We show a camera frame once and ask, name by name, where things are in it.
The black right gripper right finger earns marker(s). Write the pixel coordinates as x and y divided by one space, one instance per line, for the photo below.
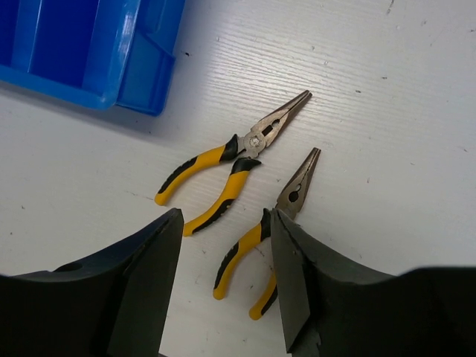
331 305

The yellow black long-nose pliers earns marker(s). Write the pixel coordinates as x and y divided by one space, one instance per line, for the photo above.
242 152

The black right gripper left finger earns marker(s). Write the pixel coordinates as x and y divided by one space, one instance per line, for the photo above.
111 303

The blue plastic divided bin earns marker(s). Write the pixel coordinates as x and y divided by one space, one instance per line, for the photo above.
97 53

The yellow black short pliers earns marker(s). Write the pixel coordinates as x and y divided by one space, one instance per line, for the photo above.
290 201

